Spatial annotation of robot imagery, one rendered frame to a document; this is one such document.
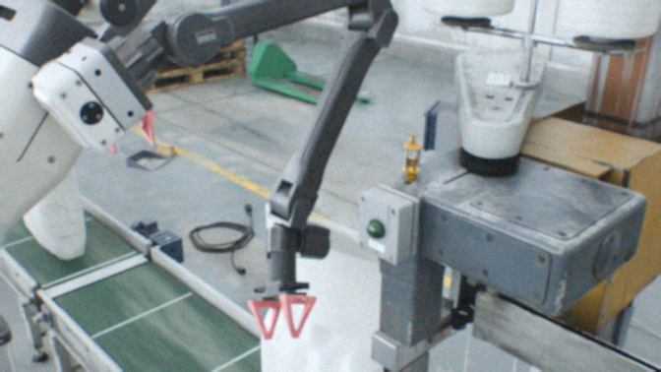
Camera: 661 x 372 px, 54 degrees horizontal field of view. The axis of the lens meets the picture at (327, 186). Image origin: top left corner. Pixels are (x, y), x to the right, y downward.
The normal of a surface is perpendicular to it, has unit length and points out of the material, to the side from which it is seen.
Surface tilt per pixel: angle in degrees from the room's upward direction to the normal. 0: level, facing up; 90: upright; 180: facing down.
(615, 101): 90
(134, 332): 0
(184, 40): 83
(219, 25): 83
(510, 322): 90
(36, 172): 115
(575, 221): 0
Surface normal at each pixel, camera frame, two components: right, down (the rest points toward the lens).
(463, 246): -0.73, 0.28
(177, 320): 0.00, -0.91
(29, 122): 0.65, 0.31
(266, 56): 0.66, 0.06
